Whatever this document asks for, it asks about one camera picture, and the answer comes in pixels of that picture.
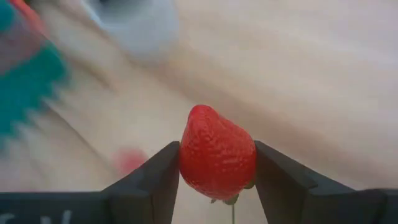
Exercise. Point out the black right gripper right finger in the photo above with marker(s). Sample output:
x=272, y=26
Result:
x=286, y=189

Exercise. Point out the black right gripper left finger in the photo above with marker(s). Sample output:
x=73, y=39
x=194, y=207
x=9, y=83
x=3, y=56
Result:
x=155, y=180

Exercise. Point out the red toy strawberry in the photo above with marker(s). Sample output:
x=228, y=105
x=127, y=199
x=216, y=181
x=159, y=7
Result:
x=217, y=155

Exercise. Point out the pink toy produce piece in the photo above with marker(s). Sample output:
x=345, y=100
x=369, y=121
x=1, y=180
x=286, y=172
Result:
x=129, y=160

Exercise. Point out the pale grey-blue container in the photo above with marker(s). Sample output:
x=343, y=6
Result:
x=146, y=31

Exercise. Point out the teal colander with orange rim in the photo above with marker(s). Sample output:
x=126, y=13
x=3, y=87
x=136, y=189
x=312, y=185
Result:
x=28, y=84

